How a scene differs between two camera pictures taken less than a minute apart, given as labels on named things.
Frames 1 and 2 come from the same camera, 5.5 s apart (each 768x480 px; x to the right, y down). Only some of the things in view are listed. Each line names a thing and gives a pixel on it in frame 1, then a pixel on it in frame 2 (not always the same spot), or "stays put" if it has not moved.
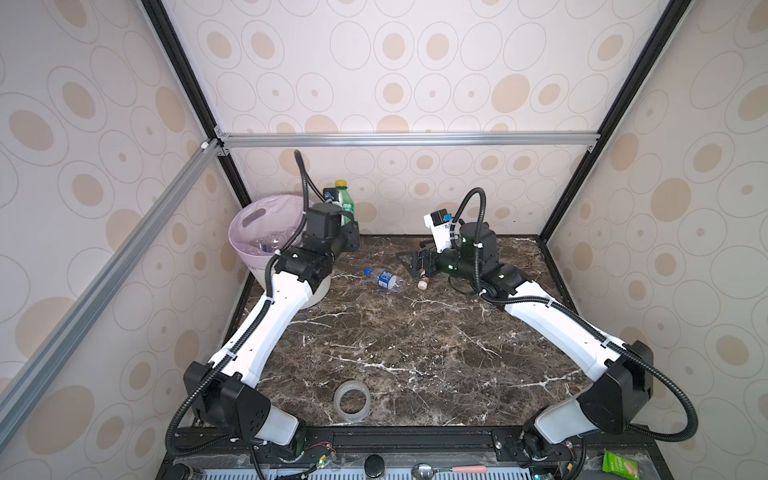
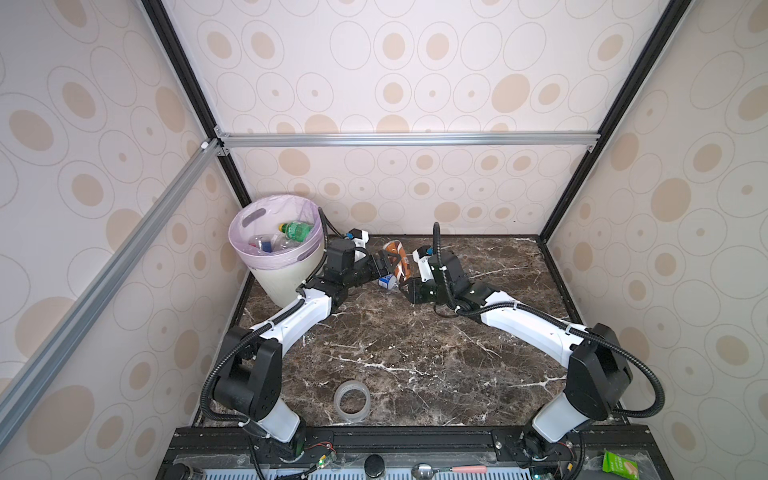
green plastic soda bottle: (347, 203) to (297, 231)
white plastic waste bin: (262, 227) stays put
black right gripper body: (451, 262) to (428, 292)
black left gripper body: (348, 239) to (361, 273)
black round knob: (374, 466) stays put
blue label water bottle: (387, 280) stays put
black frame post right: (666, 26) stays put
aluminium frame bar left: (25, 385) stays put
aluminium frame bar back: (240, 141) stays put
